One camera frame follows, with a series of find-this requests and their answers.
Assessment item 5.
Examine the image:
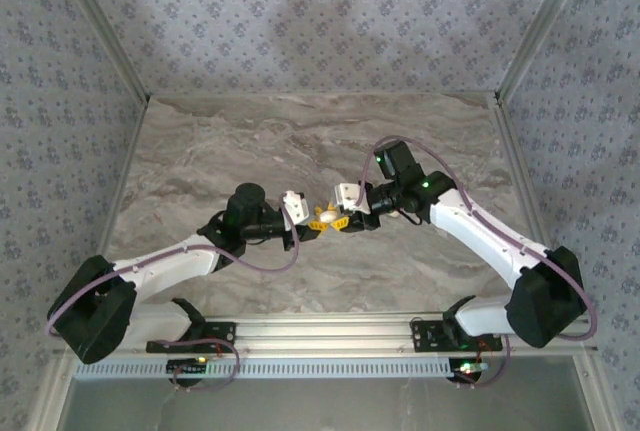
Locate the black controller board with LED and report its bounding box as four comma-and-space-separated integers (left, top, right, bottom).
449, 358, 489, 382
167, 356, 209, 377

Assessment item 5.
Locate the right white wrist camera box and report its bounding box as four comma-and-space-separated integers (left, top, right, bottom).
332, 182, 364, 213

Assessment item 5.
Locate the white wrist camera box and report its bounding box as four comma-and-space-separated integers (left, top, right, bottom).
332, 182, 364, 213
279, 190, 309, 226

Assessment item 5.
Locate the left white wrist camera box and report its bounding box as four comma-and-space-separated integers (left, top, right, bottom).
279, 190, 309, 226

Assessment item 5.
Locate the long aluminium base rail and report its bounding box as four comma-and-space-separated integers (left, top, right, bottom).
117, 314, 599, 355

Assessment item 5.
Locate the aluminium table side rail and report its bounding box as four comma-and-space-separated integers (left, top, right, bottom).
92, 93, 154, 265
489, 95, 554, 252

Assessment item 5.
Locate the grey slotted cable duct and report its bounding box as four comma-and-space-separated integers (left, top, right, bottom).
72, 356, 451, 381

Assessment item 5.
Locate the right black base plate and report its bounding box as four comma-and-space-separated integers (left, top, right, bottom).
409, 319, 504, 354

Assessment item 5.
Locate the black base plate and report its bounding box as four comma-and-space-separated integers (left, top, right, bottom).
409, 319, 504, 354
145, 321, 237, 354

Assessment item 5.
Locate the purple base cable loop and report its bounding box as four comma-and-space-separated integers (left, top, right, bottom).
171, 334, 242, 393
455, 333, 513, 391

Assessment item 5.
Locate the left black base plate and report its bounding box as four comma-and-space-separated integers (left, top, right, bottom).
145, 321, 237, 354

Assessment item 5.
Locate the aluminium frame post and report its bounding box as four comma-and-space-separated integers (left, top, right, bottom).
49, 0, 154, 105
493, 0, 597, 105

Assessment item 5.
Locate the aluminium frame leg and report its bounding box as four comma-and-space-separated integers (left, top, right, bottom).
569, 353, 614, 431
29, 350, 76, 431

